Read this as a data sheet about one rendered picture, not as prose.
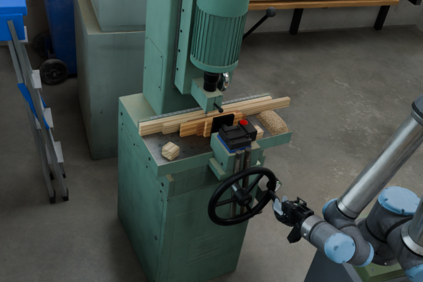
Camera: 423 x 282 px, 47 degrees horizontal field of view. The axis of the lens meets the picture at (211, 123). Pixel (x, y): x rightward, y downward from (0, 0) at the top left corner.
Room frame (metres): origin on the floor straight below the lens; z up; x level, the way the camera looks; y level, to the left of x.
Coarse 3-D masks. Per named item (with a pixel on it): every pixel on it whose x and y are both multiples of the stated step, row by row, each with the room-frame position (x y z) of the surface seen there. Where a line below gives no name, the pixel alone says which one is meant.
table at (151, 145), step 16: (288, 128) 1.60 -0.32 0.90; (144, 144) 1.36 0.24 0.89; (160, 144) 1.37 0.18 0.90; (176, 144) 1.39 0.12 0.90; (192, 144) 1.40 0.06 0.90; (208, 144) 1.42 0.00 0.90; (272, 144) 1.53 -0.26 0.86; (160, 160) 1.29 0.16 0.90; (176, 160) 1.30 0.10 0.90; (192, 160) 1.33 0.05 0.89; (208, 160) 1.37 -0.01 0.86; (160, 176) 1.26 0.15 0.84; (224, 176) 1.30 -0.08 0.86
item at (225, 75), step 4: (224, 72) 1.68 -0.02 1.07; (220, 76) 1.70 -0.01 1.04; (224, 76) 1.67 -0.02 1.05; (228, 76) 1.68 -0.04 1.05; (220, 80) 1.69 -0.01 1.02; (224, 80) 1.67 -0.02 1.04; (228, 80) 1.67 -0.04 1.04; (220, 84) 1.69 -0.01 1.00; (224, 84) 1.67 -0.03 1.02; (228, 84) 1.68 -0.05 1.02; (220, 88) 1.68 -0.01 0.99; (224, 88) 1.67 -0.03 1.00
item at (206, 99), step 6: (198, 78) 1.60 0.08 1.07; (192, 84) 1.59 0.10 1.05; (198, 84) 1.56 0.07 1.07; (192, 90) 1.58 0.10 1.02; (198, 90) 1.54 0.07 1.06; (204, 90) 1.53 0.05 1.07; (216, 90) 1.54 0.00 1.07; (198, 96) 1.54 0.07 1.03; (204, 96) 1.50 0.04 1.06; (210, 96) 1.49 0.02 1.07; (216, 96) 1.50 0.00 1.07; (222, 96) 1.52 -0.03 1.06; (198, 102) 1.53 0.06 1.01; (204, 102) 1.50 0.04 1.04; (210, 102) 1.49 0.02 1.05; (216, 102) 1.50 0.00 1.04; (204, 108) 1.49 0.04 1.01; (210, 108) 1.49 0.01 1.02; (216, 108) 1.51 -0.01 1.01
